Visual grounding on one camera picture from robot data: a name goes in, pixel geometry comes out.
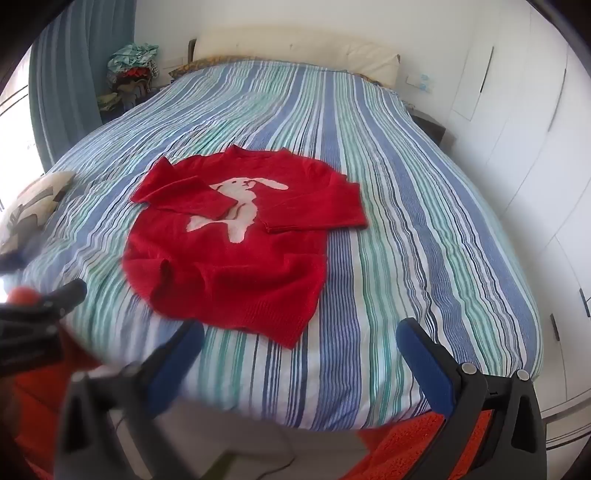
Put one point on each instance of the dark nightstand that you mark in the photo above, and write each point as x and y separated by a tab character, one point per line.
429	129

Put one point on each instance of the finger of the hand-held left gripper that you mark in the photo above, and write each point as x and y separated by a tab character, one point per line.
67	297

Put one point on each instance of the cream padded headboard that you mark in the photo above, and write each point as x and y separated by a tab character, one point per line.
295	48

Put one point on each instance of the red sweater with white rabbit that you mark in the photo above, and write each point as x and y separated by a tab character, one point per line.
221	272

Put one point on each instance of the white wall socket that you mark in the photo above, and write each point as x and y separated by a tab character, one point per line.
420	82

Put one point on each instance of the white wardrobe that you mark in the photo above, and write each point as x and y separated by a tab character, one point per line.
526	138

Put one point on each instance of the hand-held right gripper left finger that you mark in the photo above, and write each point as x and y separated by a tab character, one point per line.
179	357

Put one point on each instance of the beige patterned cushion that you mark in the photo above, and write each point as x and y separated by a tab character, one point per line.
32	203

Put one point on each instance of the blue green striped bedspread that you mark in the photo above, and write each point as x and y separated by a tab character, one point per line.
392	221

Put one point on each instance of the blue curtain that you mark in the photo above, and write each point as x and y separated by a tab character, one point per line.
69	83

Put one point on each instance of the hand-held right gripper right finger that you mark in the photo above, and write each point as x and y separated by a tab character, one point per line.
417	353

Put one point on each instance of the pile of colourful clothes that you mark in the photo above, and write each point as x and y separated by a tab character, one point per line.
131	69

